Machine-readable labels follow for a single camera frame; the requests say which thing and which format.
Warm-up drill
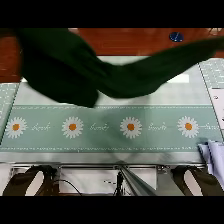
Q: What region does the black cable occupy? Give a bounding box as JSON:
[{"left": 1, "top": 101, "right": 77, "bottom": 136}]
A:
[{"left": 53, "top": 179, "right": 83, "bottom": 197}]

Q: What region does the silver frame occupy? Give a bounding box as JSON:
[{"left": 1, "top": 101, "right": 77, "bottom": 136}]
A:
[{"left": 0, "top": 161, "right": 208, "bottom": 197}]

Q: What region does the blue round object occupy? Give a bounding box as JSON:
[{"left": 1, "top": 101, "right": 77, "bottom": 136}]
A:
[{"left": 168, "top": 31, "right": 184, "bottom": 43}]

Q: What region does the pale lilac garment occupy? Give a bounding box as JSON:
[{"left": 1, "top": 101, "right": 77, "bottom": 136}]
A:
[{"left": 197, "top": 139, "right": 224, "bottom": 190}]

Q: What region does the dark green T-shirt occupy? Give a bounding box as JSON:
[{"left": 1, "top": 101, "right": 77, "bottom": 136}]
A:
[{"left": 13, "top": 27, "right": 224, "bottom": 109}]

